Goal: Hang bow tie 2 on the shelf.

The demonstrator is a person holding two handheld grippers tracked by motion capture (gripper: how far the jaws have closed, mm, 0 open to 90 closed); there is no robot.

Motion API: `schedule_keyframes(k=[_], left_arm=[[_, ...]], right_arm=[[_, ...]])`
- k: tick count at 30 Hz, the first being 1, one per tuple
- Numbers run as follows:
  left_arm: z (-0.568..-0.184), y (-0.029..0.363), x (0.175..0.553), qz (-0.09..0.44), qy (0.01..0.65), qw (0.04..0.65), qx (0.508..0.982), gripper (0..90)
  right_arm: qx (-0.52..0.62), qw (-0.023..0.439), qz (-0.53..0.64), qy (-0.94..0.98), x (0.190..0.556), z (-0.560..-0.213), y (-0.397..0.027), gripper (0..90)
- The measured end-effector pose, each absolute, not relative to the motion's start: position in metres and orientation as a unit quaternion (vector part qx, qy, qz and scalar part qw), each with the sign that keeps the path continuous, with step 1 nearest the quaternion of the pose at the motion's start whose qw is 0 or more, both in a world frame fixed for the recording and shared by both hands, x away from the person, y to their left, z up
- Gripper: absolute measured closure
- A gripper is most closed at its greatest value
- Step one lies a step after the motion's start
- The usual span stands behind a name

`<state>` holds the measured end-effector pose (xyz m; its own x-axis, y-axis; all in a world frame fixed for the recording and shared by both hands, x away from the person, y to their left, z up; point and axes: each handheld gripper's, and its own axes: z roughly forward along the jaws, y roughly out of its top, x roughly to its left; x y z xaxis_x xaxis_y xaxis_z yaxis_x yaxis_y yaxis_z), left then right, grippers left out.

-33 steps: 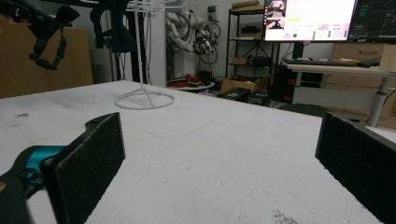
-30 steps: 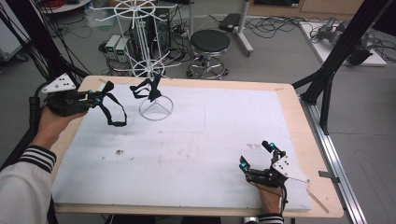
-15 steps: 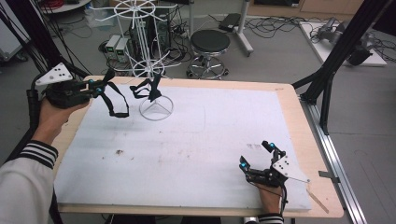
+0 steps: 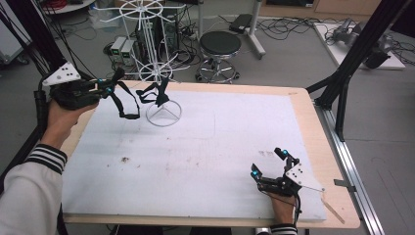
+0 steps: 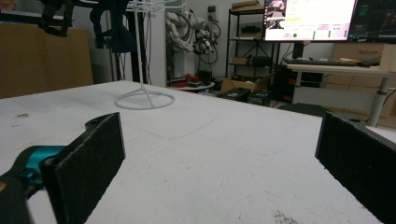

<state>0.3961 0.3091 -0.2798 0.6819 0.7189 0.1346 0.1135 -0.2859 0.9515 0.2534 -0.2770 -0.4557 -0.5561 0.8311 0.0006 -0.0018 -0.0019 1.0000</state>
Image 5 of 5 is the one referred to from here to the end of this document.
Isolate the beige box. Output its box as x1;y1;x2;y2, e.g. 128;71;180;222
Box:
378;43;396;74

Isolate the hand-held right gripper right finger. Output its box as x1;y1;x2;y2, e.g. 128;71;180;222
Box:
315;111;396;224

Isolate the round white table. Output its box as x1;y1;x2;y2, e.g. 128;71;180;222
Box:
167;74;217;93

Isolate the white desk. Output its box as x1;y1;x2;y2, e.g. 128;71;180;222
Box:
285;63;396;128

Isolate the black keyboard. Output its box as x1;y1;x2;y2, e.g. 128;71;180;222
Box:
284;58;360;67

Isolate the black floor box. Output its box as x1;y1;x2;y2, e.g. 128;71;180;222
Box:
247;90;273;107
217;87;252;103

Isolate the dark computer monitor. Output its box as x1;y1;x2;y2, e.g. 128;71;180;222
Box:
347;0;396;44

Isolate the white foam mat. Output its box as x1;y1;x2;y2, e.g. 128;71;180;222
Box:
0;79;396;224

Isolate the open cardboard box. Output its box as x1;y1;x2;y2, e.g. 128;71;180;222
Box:
219;74;276;93

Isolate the dark blue cloth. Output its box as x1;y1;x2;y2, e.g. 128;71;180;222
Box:
89;0;138;54

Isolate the brown cardboard panel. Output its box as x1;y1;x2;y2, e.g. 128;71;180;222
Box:
0;21;94;100

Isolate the white wire rack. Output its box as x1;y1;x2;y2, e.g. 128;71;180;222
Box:
114;0;189;111

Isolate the black metal shelf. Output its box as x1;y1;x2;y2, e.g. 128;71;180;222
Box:
226;7;282;79

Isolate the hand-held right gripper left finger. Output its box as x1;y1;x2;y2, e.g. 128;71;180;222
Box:
18;112;127;224

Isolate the bright computer monitor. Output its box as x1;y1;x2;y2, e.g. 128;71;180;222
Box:
263;0;359;42

